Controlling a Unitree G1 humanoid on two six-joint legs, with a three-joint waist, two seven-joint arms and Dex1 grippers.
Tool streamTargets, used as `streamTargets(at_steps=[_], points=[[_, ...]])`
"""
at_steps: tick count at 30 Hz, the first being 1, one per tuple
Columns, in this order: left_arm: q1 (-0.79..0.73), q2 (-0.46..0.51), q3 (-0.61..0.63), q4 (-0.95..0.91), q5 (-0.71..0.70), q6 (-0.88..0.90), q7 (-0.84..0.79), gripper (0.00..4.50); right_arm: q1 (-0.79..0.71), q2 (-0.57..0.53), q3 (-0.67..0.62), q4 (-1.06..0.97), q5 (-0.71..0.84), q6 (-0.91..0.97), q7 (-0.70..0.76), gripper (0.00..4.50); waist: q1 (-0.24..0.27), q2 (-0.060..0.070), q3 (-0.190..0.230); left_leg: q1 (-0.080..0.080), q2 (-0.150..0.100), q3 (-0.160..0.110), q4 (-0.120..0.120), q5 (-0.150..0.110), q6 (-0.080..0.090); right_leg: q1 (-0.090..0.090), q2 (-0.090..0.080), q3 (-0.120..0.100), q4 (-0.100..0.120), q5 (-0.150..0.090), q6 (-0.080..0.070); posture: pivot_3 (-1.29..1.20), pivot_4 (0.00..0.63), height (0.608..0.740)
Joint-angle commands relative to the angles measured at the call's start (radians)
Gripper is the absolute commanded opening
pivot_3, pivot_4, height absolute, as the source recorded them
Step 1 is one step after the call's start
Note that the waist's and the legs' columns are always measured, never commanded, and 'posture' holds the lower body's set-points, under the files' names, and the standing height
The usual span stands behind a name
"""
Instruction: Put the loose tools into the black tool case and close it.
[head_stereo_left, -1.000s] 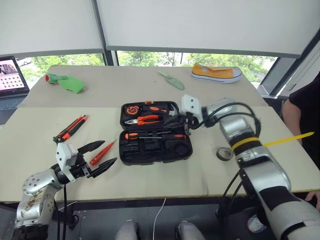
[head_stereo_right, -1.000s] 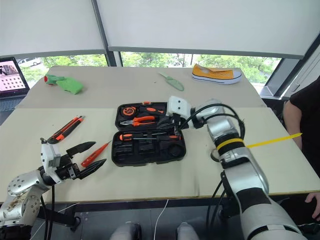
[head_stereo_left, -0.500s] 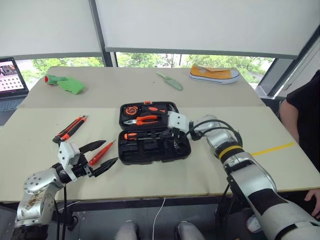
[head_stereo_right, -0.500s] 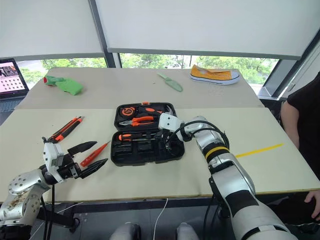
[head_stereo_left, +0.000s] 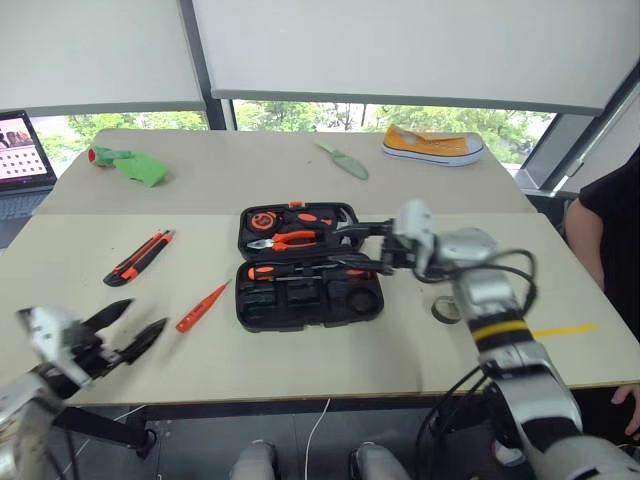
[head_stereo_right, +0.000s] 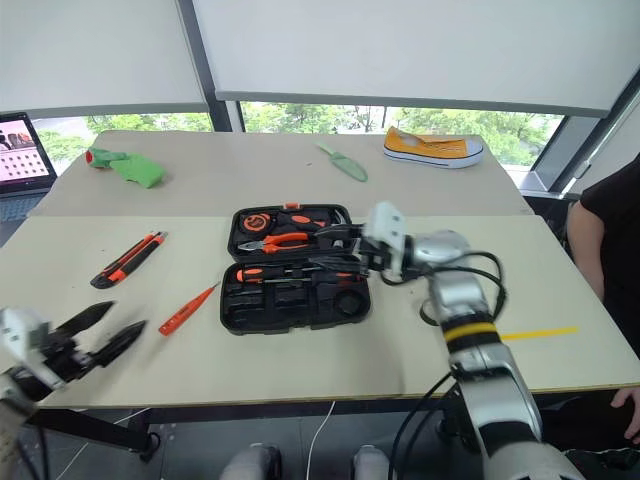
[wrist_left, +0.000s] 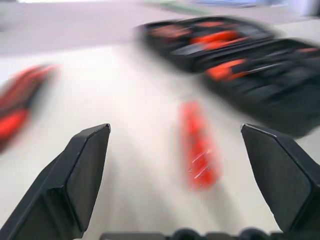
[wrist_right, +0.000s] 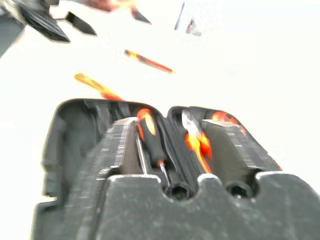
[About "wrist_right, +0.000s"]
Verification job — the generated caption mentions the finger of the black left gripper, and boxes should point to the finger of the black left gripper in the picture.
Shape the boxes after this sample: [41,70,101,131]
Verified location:
[19,5,71,44]
[64,11,98,37]

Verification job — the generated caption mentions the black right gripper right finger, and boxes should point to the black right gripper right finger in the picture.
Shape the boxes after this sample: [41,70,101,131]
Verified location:
[201,119,283,185]

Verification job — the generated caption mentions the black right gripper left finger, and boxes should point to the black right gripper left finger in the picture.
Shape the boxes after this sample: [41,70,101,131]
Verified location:
[63,117,146,240]

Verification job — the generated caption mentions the black plastic tool case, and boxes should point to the black plastic tool case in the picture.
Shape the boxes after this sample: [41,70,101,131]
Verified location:
[31,98,251,240]

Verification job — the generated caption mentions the silver metal tool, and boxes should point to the silver metal tool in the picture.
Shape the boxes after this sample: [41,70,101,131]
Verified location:
[174,0,186,31]

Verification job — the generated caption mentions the small grey red tool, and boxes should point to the small grey red tool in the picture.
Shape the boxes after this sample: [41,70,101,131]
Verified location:
[185,19,202,37]

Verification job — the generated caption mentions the thin silver metal shaft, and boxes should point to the thin silver metal shaft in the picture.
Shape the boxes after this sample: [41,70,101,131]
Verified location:
[135,131,148,175]

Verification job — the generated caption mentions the red yellow slim screwdriver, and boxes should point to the red yellow slim screwdriver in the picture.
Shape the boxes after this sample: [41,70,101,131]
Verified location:
[124,49,176,75]

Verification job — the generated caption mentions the orange tool handle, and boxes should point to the orange tool handle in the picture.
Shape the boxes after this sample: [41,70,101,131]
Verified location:
[211,110,248,136]

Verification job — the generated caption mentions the orange handled pliers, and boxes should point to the orange handled pliers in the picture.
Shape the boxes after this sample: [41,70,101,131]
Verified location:
[181,109,214,175]

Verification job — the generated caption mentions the orange black handled screwdriver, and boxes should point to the orange black handled screwdriver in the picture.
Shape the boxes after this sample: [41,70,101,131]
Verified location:
[136,107,172,187]

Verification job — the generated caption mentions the red handled dark tool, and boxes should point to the red handled dark tool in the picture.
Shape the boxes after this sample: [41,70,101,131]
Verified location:
[94,0,153,26]

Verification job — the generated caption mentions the orange yellow handled screwdriver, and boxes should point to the orange yellow handled screwdriver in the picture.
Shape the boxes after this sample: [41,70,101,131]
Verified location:
[74,72,124,102]

